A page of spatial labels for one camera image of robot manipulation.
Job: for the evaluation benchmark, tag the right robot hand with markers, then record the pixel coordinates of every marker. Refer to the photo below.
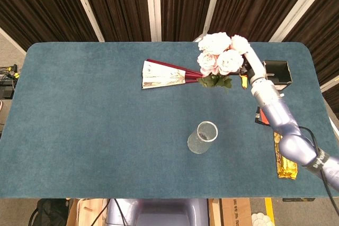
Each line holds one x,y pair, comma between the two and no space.
255,64

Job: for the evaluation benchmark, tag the pink artificial flower bouquet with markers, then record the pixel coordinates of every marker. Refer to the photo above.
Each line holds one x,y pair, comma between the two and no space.
219,51

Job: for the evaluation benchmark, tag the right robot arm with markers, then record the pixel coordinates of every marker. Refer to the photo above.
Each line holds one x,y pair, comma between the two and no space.
278,115

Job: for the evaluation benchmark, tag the clear glass cup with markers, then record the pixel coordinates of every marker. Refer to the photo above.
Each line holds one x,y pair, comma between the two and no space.
201,141

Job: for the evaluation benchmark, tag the yellow rubber chicken toy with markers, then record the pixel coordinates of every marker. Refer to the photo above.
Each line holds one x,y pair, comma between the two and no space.
244,81

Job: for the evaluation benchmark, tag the black open cardboard box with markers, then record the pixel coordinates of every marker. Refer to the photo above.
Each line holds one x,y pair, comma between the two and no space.
280,73

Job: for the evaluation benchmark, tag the red and yellow block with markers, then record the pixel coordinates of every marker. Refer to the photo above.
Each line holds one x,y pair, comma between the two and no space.
265,117

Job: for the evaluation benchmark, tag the dark brown curtain panel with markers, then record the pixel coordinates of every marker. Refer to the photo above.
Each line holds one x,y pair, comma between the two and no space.
39,3
254,3
185,3
119,3
323,25

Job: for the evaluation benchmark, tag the red and white folding fan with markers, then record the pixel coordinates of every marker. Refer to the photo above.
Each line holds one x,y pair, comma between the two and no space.
161,76

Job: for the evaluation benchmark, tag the gold foil snack packet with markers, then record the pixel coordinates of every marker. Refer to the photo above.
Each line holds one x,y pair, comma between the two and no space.
287,169

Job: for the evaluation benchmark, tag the brown cardboard box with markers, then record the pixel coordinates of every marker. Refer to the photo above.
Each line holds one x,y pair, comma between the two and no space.
233,212

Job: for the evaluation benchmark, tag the blue tablecloth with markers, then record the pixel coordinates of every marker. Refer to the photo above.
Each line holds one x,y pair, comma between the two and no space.
106,130

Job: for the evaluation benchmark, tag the purple robot torso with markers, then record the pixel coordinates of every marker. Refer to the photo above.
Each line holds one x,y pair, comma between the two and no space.
159,212

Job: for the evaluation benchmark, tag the light wooden crate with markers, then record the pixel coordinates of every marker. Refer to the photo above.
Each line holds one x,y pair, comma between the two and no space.
87,211

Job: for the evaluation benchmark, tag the black bag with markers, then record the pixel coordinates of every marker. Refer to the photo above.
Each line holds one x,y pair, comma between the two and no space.
50,212

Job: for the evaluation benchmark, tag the white partition post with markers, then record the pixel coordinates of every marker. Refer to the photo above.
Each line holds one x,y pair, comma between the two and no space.
299,6
153,6
212,6
84,6

